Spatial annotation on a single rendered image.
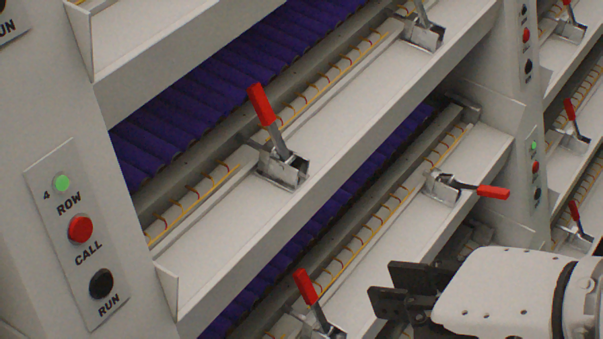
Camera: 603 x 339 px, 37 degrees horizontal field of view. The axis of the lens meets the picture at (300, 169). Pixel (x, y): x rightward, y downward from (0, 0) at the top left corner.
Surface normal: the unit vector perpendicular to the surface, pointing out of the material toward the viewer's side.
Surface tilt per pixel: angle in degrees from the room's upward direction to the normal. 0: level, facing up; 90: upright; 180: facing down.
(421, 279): 90
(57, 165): 90
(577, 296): 38
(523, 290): 10
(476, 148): 21
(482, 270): 15
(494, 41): 90
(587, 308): 48
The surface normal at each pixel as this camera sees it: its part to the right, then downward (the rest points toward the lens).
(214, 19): 0.84, 0.43
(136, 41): 0.11, -0.73
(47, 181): 0.82, 0.15
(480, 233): -0.54, 0.52
